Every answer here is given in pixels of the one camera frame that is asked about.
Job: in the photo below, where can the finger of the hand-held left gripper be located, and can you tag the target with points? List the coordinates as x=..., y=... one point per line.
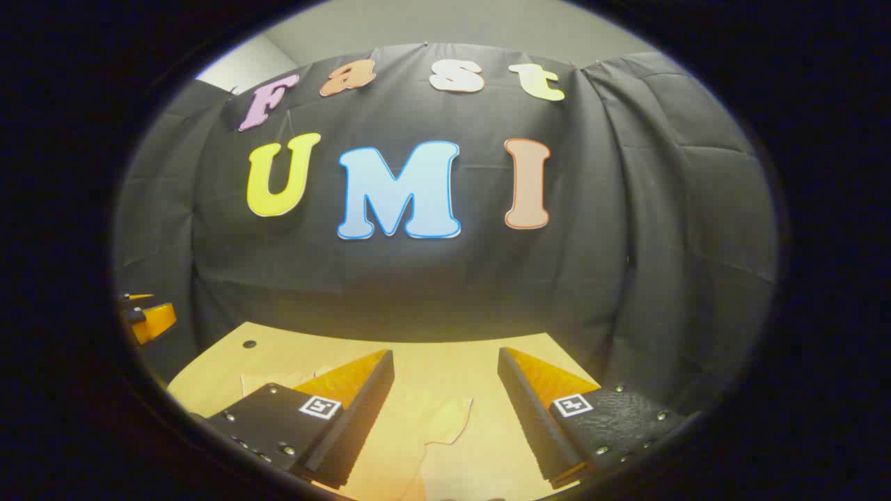
x=159, y=321
x=136, y=298

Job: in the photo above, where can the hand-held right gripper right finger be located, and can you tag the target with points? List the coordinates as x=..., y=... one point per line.
x=522, y=410

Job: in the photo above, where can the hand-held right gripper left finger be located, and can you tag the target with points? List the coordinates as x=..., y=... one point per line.
x=362, y=410

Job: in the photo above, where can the orange T-shirt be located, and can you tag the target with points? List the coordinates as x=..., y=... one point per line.
x=431, y=417

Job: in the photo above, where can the black backdrop cloth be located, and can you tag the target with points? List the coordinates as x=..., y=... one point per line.
x=487, y=292

